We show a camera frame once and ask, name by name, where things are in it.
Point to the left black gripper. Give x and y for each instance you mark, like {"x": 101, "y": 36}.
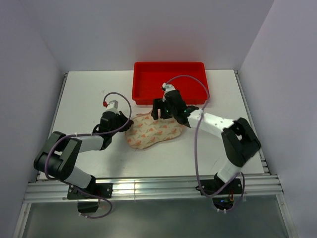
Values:
{"x": 122, "y": 117}

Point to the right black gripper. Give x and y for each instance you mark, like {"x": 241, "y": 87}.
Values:
{"x": 157, "y": 103}

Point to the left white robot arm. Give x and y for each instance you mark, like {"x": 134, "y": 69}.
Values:
{"x": 59, "y": 154}

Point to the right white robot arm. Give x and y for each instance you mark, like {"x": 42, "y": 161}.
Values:
{"x": 239, "y": 140}

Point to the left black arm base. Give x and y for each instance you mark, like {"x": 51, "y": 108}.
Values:
{"x": 89, "y": 199}

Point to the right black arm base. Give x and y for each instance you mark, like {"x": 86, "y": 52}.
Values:
{"x": 226, "y": 199}

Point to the red plastic tray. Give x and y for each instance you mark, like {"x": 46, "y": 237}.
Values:
{"x": 187, "y": 77}

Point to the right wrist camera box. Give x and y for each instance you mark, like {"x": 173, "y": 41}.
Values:
{"x": 167, "y": 88}

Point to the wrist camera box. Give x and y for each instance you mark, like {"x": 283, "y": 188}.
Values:
{"x": 111, "y": 106}
{"x": 167, "y": 88}

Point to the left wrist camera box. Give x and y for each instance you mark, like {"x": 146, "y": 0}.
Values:
{"x": 111, "y": 106}

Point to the aluminium frame rail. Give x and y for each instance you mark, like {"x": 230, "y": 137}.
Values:
{"x": 154, "y": 193}

